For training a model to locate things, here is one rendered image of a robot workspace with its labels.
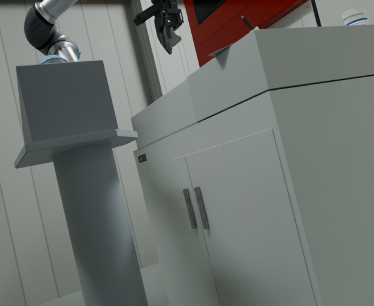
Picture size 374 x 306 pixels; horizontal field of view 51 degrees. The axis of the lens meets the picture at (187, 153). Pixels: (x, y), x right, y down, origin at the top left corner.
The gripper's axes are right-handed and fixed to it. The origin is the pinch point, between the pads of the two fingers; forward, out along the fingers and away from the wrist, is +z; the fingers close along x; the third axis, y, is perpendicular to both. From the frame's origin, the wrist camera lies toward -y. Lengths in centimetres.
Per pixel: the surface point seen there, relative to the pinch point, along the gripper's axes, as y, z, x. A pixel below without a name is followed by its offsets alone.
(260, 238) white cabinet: -4, 65, -33
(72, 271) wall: -19, 96, 187
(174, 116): -4.0, 23.5, -1.0
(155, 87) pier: 78, -32, 179
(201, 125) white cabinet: -4.0, 30.4, -17.1
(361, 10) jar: 49, 6, -42
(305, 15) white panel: 59, -7, -11
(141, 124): -4.1, 19.9, 29.6
